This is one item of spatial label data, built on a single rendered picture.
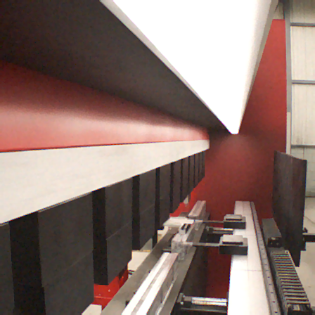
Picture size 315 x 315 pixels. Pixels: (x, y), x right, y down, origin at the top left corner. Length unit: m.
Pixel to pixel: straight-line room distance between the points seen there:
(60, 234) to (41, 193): 0.07
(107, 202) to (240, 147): 2.10
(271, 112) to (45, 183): 2.34
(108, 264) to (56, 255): 0.19
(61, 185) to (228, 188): 2.27
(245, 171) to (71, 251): 2.24
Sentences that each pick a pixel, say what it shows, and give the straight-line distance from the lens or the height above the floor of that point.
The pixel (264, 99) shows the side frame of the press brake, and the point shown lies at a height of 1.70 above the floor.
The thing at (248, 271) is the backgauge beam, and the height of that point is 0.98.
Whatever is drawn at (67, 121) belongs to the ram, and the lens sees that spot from 0.43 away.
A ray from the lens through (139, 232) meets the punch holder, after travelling 0.77.
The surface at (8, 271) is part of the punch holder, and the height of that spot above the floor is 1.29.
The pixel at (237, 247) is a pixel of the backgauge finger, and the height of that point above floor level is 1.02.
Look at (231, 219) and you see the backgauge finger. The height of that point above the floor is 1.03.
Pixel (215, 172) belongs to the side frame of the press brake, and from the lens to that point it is 2.63.
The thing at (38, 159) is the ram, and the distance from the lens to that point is 0.37.
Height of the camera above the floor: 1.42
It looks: 3 degrees down
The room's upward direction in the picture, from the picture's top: 1 degrees clockwise
